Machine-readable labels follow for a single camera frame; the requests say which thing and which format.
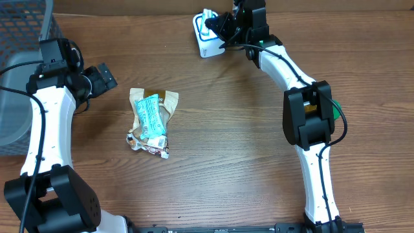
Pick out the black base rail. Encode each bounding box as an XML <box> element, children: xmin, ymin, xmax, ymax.
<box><xmin>129</xmin><ymin>221</ymin><xmax>366</xmax><ymax>233</ymax></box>

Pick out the white barcode scanner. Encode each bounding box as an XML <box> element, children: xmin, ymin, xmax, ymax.
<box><xmin>193</xmin><ymin>11</ymin><xmax>225</xmax><ymax>58</ymax></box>

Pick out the green lid jar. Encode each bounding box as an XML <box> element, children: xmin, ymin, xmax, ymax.
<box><xmin>332</xmin><ymin>100</ymin><xmax>342</xmax><ymax>120</ymax></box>

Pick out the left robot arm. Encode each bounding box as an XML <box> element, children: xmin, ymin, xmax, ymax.
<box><xmin>4</xmin><ymin>38</ymin><xmax>134</xmax><ymax>232</ymax></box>

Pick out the dark grey plastic basket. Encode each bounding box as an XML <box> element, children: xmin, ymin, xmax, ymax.
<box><xmin>0</xmin><ymin>0</ymin><xmax>65</xmax><ymax>157</ymax></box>

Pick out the brown patterned snack bag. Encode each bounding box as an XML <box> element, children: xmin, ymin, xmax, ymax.
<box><xmin>126</xmin><ymin>88</ymin><xmax>179</xmax><ymax>159</ymax></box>

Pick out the mint green wipes pack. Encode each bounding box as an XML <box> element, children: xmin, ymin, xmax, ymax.
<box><xmin>135</xmin><ymin>94</ymin><xmax>166</xmax><ymax>139</ymax></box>

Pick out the clear plastic bottle grey cap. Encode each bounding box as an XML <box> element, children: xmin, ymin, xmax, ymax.
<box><xmin>304</xmin><ymin>104</ymin><xmax>318</xmax><ymax>115</ymax></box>

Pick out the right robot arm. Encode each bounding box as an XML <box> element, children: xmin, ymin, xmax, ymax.
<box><xmin>200</xmin><ymin>1</ymin><xmax>347</xmax><ymax>232</ymax></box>

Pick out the green Kleenex tissue pack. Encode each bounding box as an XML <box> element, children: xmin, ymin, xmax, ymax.
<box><xmin>200</xmin><ymin>8</ymin><xmax>217</xmax><ymax>36</ymax></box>

